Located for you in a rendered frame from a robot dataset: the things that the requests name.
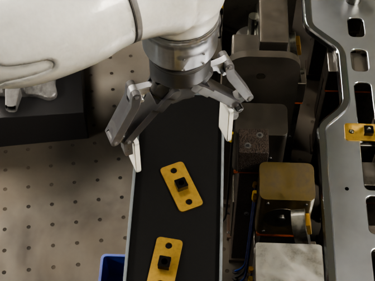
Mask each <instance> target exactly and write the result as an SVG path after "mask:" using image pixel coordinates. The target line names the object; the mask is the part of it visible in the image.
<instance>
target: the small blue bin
mask: <svg viewBox="0 0 375 281"><path fill-rule="evenodd" d="M124 260H125V254H104V255H102V257H101V259H100V269H99V279H98V281H123V272H124Z"/></svg>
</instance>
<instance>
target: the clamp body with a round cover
mask: <svg viewBox="0 0 375 281"><path fill-rule="evenodd" d="M252 187H253V188H254V190H253V191H252V209H251V218H250V223H249V232H248V241H247V250H246V257H245V261H244V264H243V266H242V267H240V268H239V269H233V270H232V273H233V274H237V272H238V271H240V270H242V269H243V268H244V267H245V268H244V271H243V272H242V273H241V274H240V275H233V276H232V279H233V280H237V279H238V278H239V277H241V276H242V275H243V274H244V273H245V275H244V277H243V279H241V280H240V281H244V280H245V278H246V281H248V277H249V275H250V273H249V272H248V268H249V267H250V266H252V265H253V258H254V250H255V246H256V243H285V244H295V240H294V235H293V232H292V225H291V210H296V209H305V213H306V214H310V216H311V212H312V209H313V204H314V200H315V179H314V168H313V166H312V165H311V164H309V163H288V162H262V163H261V164H260V166H259V172H258V180H257V182H256V181H254V182H253V185H252ZM254 219H255V231H254V232H253V227H254ZM252 236H253V239H252ZM251 244H252V247H251ZM250 252H251V255H250ZM249 256H250V259H249Z"/></svg>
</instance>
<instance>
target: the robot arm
mask: <svg viewBox="0 0 375 281"><path fill-rule="evenodd" d="M224 1H225V0H0V96H5V107H6V111H8V112H15V111H17V109H18V106H19V104H20V101H21V98H22V97H24V98H40V99H43V100H47V101H52V100H54V99H56V97H57V89H56V79H59V78H62V77H65V76H68V75H70V74H73V73H75V72H78V71H81V70H83V69H86V68H88V67H90V66H93V65H95V64H97V63H99V62H101V61H103V60H105V59H107V58H109V57H111V56H112V55H114V54H115V53H116V52H118V51H119V50H121V49H123V48H125V47H127V46H129V45H131V44H133V43H136V42H138V41H142V46H143V50H144V52H145V54H146V55H147V57H148V58H149V65H150V76H149V78H148V79H147V82H144V83H139V84H135V82H134V80H128V81H127V82H126V84H125V91H124V95H123V97H122V99H121V101H120V102H119V104H118V106H117V108H116V110H115V112H114V114H113V116H112V118H111V120H110V121H109V123H108V125H107V127H106V129H105V132H106V134H107V137H108V139H109V141H110V143H111V146H117V145H119V144H120V143H121V147H122V149H123V152H124V154H125V155H126V156H129V157H130V160H131V162H132V164H133V166H134V168H135V171H136V172H140V171H141V160H140V146H139V141H138V139H137V137H138V136H139V134H140V133H141V132H142V131H143V130H144V129H145V128H146V127H147V126H148V124H149V123H150V122H151V121H152V120H153V118H154V117H155V116H156V115H157V114H158V113H159V112H164V111H165V110H166V109H167V107H168V106H169V105H170V104H171V103H172V104H173V103H177V102H178V101H180V100H183V99H188V98H192V97H194V95H195V94H197V93H198V94H200V95H202V96H205V97H211V98H213V99H215V100H217V101H219V102H220V111H219V128H220V130H221V131H222V133H223V135H224V138H225V139H226V141H231V139H232V128H233V120H235V119H237V118H238V114H239V113H240V112H241V111H242V110H243V106H242V104H241V102H243V101H251V100H252V99H253V95H252V93H251V91H250V90H249V88H248V86H247V84H246V83H245V82H244V81H243V79H242V78H241V77H240V76H239V74H238V73H237V72H236V71H235V69H234V64H233V63H232V61H231V59H230V57H229V56H228V54H227V52H226V51H224V50H223V51H221V52H219V53H218V58H217V59H215V60H212V61H211V58H212V57H213V55H214V53H215V51H216V49H217V45H218V27H219V20H220V13H219V12H220V9H221V8H222V6H223V3H224ZM213 71H217V72H218V73H219V74H222V75H223V76H226V77H227V79H228V81H229V82H230V83H231V84H232V85H233V86H234V88H235V89H236V90H235V91H234V90H232V89H230V88H228V87H226V86H224V85H222V84H220V83H219V82H217V81H215V80H213V79H211V76H212V74H213ZM145 95H146V97H145V98H144V96H145ZM160 99H162V100H160Z"/></svg>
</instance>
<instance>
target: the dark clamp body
mask: <svg viewBox="0 0 375 281"><path fill-rule="evenodd" d="M241 104H242V106H243V110H242V111H241V112H240V113H239V114H238V118H237V119H235V120H234V128H233V132H232V139H231V140H230V141H229V142H230V156H229V171H228V185H227V199H226V206H225V215H224V219H223V221H224V220H225V219H226V217H227V241H229V239H231V237H232V225H233V213H234V202H235V189H236V183H237V144H238V131H239V129H240V128H244V129H268V139H269V155H268V162H283V156H284V152H285V145H286V139H287V133H288V122H287V108H286V106H285V105H283V104H260V103H241ZM231 165H232V167H233V169H234V173H235V174H234V175H233V180H232V193H231V201H230V209H228V199H229V186H230V173H231Z"/></svg>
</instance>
